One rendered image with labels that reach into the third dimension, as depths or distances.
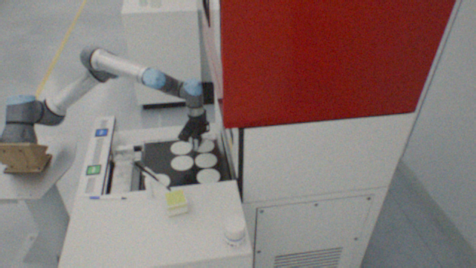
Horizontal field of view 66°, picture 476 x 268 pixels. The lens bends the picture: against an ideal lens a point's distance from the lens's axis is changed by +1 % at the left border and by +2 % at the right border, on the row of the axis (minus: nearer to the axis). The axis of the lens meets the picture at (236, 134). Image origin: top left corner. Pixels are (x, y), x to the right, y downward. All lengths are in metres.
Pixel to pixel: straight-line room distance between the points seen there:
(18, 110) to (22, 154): 0.20
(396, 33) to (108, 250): 1.18
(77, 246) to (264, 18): 0.96
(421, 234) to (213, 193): 1.73
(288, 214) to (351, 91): 0.66
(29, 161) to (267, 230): 1.14
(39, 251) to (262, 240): 1.38
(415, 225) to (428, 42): 1.68
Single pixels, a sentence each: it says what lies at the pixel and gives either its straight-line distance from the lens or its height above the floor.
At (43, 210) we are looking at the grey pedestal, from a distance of 2.13.
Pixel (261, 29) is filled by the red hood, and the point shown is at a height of 1.59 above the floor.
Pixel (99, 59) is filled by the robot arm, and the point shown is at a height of 1.32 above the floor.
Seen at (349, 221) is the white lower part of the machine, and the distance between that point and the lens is 1.90.
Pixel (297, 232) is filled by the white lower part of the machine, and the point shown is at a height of 0.57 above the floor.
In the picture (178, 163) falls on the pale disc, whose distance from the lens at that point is 1.68.
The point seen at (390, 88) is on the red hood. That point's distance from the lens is 1.45.
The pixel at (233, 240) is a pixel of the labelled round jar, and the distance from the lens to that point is 1.23.
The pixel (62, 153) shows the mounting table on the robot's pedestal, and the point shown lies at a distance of 2.02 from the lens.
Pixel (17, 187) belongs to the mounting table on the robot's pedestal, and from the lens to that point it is 1.92.
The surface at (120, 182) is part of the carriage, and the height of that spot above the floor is 0.88.
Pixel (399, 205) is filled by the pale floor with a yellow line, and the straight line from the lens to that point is 2.95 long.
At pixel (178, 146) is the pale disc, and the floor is 0.90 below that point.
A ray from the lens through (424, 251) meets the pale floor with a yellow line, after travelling 2.74.
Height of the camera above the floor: 2.01
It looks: 37 degrees down
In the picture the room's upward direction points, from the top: 1 degrees clockwise
